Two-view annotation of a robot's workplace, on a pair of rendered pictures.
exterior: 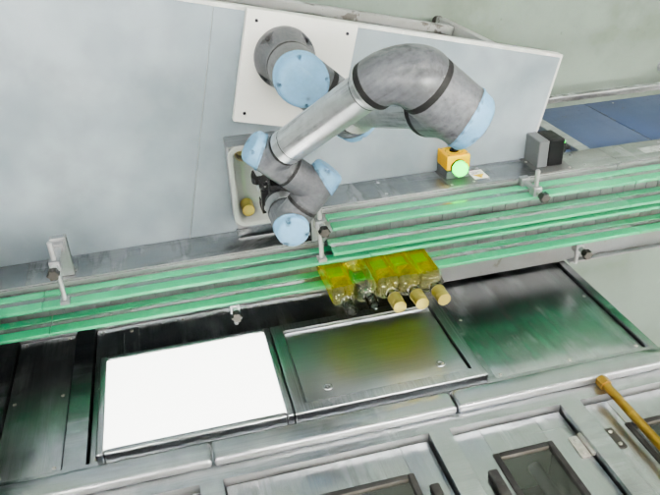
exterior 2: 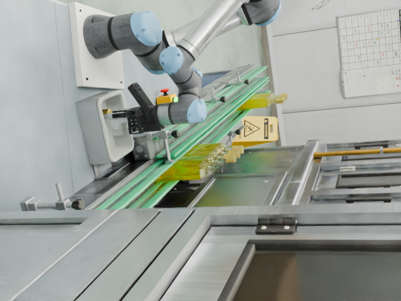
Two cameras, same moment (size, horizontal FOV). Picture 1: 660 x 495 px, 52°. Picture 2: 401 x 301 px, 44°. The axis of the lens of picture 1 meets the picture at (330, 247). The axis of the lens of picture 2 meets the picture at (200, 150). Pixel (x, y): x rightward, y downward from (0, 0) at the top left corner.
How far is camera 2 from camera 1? 1.51 m
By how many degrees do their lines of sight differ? 52
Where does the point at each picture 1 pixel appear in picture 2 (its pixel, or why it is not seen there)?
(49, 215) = not seen: outside the picture
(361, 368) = (244, 200)
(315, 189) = (199, 80)
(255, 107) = (91, 74)
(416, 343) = (241, 184)
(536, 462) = (348, 180)
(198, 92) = (58, 67)
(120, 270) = not seen: hidden behind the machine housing
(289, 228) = (201, 106)
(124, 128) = (24, 101)
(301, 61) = (149, 14)
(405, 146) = not seen: hidden behind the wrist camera
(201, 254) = (105, 189)
